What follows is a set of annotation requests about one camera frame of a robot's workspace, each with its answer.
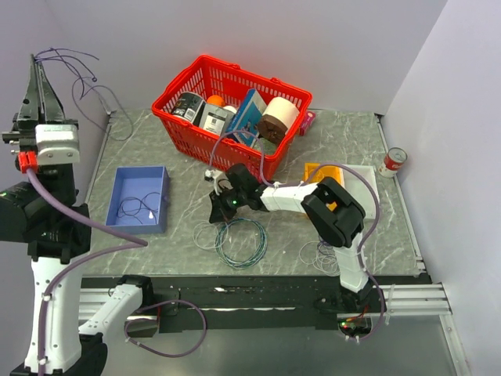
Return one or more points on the white paper towel roll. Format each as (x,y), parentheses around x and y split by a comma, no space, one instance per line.
(280,114)

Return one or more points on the red plastic shopping basket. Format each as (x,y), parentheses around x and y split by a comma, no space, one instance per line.
(209,76)

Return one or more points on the orange fruit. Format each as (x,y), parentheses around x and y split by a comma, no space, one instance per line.
(216,100)

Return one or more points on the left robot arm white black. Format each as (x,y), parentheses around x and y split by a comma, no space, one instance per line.
(43,213)

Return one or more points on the blue Harrys box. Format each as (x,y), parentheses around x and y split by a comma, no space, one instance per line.
(248,114)

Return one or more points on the brown roll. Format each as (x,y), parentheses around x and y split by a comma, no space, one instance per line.
(272,131)

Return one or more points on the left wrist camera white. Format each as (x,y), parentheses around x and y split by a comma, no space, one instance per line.
(53,145)

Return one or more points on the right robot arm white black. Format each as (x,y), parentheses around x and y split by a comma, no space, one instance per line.
(336,215)

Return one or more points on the black cylindrical can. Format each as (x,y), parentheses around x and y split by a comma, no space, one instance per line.
(189,107)

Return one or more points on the aluminium frame rail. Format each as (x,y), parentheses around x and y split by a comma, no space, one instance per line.
(416,300)

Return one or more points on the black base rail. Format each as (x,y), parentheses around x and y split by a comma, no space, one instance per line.
(243,302)

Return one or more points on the grey labelled pouch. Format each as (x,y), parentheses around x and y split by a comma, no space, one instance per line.
(216,119)

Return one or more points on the red white soup can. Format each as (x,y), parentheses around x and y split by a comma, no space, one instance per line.
(394,159)

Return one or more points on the green scouring sponge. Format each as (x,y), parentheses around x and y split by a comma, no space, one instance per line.
(265,146)

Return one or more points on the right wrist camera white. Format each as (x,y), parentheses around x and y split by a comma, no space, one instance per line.
(213,176)

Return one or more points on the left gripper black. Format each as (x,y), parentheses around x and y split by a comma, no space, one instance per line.
(38,87)

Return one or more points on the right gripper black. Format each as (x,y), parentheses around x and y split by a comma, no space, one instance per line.
(218,214)

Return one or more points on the pink small box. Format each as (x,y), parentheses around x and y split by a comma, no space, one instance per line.
(307,122)

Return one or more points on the blue plastic bin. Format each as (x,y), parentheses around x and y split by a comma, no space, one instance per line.
(139,200)

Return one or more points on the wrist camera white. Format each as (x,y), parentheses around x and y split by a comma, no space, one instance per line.
(213,176)
(53,145)

